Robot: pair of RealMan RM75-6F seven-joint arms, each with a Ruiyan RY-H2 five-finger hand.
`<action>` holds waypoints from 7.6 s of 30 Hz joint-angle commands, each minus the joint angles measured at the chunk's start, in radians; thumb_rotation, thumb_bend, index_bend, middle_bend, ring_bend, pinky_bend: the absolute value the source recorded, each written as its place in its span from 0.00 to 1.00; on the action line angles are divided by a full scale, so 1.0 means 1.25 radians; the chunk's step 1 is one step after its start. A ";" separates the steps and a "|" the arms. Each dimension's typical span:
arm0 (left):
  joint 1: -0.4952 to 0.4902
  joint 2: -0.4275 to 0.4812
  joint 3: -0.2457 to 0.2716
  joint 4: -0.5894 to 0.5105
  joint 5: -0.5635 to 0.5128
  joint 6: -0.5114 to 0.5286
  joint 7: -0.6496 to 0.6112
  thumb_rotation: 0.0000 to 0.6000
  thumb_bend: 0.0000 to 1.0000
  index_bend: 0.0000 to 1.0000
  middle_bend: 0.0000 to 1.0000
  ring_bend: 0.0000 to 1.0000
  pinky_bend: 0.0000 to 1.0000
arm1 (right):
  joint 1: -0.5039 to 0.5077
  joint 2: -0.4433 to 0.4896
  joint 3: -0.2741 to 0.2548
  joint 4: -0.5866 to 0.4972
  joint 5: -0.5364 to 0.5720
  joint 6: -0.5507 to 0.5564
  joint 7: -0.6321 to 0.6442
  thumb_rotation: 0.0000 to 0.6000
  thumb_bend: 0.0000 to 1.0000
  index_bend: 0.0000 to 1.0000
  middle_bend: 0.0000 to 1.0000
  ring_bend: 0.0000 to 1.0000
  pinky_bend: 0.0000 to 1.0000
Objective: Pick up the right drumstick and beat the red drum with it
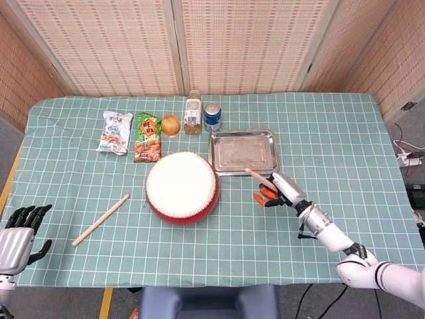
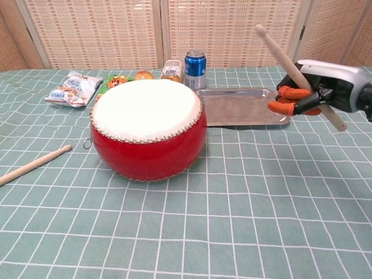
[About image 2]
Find tea bottle white label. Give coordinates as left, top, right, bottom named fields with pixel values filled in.
left=160, top=59, right=184, bottom=84

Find white snack bag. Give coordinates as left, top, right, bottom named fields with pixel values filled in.
left=44, top=70, right=102, bottom=108

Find green snack bag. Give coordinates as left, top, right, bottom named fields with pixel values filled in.
left=95, top=74, right=130, bottom=101

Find bamboo folding screen panel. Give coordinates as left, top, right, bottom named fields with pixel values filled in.
left=159, top=0, right=312, bottom=69
left=341, top=0, right=372, bottom=67
left=17, top=0, right=163, bottom=70
left=292, top=0, right=366, bottom=67
left=0, top=0, right=44, bottom=72

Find blue soda can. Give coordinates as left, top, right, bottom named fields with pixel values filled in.
left=184, top=49, right=207, bottom=90

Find green checked tablecloth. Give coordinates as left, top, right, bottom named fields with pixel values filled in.
left=0, top=65, right=372, bottom=279

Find steel rectangular tray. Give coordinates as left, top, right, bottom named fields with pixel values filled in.
left=195, top=88, right=292, bottom=128

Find wooden drumstick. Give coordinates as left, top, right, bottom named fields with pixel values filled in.
left=255, top=24, right=348, bottom=132
left=0, top=144, right=73, bottom=187

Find yellow red apple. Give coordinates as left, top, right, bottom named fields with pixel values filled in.
left=134, top=70, right=155, bottom=81

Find silver right hand orange fingertips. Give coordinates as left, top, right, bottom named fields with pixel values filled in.
left=267, top=59, right=372, bottom=116

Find red drum white skin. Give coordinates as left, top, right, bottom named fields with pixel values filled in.
left=89, top=79, right=208, bottom=183

